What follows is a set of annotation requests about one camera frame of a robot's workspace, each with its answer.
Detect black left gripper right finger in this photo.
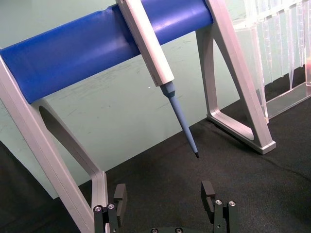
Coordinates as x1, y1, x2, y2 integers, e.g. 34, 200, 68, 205
200, 181, 240, 233

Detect black table cloth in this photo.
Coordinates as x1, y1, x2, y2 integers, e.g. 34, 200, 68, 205
0, 96, 311, 233

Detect clear plastic rack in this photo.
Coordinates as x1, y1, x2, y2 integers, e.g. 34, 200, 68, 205
225, 0, 311, 125

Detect pale green wall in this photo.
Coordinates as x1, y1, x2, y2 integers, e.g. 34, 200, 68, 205
0, 0, 311, 200

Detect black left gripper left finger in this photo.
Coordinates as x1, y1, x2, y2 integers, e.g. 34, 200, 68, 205
93, 183, 128, 233

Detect white pipette with blue shaft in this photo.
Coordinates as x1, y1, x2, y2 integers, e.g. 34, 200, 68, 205
115, 0, 201, 160

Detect grey stand with blue bar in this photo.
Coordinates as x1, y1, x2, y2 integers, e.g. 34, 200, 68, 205
0, 0, 276, 233

